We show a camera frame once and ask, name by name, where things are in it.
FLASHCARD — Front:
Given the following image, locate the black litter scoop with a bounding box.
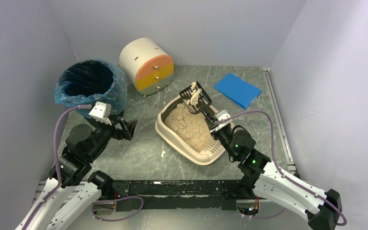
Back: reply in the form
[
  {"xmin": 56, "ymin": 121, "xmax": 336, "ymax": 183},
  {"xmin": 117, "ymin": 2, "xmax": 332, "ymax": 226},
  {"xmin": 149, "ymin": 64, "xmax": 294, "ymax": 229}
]
[{"xmin": 179, "ymin": 81, "xmax": 214, "ymax": 126}]

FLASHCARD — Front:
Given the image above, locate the litter clump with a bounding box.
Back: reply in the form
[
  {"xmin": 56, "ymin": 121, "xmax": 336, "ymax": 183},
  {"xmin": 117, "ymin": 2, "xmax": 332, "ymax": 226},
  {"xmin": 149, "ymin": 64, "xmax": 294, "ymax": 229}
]
[{"xmin": 185, "ymin": 81, "xmax": 202, "ymax": 106}]

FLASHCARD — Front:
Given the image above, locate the black bin with blue bag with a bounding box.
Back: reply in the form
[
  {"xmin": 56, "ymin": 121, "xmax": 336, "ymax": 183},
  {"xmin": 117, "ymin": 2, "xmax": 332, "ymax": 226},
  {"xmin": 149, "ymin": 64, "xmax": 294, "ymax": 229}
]
[{"xmin": 54, "ymin": 59, "xmax": 128, "ymax": 115}]

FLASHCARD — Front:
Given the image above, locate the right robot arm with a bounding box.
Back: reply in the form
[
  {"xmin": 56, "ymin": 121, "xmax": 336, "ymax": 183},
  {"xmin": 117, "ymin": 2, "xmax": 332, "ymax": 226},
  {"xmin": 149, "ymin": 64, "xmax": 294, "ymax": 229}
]
[{"xmin": 206, "ymin": 115, "xmax": 346, "ymax": 230}]

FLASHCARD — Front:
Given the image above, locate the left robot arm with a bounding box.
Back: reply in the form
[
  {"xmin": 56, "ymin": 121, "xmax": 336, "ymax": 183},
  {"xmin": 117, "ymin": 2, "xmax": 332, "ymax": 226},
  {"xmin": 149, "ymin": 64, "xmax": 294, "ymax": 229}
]
[{"xmin": 17, "ymin": 117, "xmax": 138, "ymax": 230}]

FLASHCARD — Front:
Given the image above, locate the sand litter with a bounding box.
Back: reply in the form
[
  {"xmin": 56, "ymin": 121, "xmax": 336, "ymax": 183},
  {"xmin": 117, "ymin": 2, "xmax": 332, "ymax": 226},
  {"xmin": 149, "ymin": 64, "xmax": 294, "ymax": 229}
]
[{"xmin": 164, "ymin": 103, "xmax": 214, "ymax": 152}]

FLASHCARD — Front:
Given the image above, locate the beige litter box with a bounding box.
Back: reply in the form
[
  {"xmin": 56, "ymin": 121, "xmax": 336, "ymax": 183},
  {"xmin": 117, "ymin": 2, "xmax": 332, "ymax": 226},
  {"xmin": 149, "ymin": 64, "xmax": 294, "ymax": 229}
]
[{"xmin": 155, "ymin": 96, "xmax": 226, "ymax": 166}]

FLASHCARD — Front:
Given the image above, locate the blue flat pad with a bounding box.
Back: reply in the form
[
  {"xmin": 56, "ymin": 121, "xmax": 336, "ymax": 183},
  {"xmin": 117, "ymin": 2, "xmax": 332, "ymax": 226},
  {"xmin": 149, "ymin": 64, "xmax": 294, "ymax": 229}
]
[{"xmin": 214, "ymin": 73, "xmax": 262, "ymax": 109}]

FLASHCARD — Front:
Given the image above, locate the cylindrical mini drawer cabinet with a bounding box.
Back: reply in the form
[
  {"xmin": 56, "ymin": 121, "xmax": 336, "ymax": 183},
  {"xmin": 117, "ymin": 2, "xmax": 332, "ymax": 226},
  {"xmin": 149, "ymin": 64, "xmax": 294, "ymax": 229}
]
[{"xmin": 119, "ymin": 38, "xmax": 174, "ymax": 96}]

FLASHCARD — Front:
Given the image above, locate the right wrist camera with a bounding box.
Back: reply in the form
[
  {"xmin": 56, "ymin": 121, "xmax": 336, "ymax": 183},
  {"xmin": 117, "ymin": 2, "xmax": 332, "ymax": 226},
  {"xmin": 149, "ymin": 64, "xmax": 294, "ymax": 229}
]
[{"xmin": 210, "ymin": 110, "xmax": 231, "ymax": 133}]

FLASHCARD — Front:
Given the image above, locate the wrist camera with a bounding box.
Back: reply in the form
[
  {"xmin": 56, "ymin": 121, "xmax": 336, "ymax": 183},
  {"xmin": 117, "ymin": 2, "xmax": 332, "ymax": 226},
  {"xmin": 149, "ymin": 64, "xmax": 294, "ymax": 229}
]
[
  {"xmin": 89, "ymin": 102, "xmax": 112, "ymax": 125},
  {"xmin": 210, "ymin": 110, "xmax": 231, "ymax": 133}
]

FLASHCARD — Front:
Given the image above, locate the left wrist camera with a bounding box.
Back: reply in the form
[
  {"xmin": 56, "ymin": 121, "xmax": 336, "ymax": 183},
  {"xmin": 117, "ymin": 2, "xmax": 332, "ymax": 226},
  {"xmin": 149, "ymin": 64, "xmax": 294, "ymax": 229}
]
[{"xmin": 89, "ymin": 102, "xmax": 112, "ymax": 125}]

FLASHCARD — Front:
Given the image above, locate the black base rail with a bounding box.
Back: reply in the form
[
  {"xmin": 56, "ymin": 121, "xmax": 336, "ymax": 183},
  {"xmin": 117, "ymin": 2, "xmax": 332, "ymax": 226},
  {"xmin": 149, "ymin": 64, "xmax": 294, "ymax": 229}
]
[{"xmin": 100, "ymin": 180, "xmax": 255, "ymax": 212}]

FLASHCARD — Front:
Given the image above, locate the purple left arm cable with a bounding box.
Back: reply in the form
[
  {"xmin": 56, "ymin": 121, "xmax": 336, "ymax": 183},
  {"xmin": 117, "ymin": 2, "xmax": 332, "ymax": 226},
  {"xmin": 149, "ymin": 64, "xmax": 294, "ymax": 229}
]
[{"xmin": 22, "ymin": 104, "xmax": 92, "ymax": 230}]

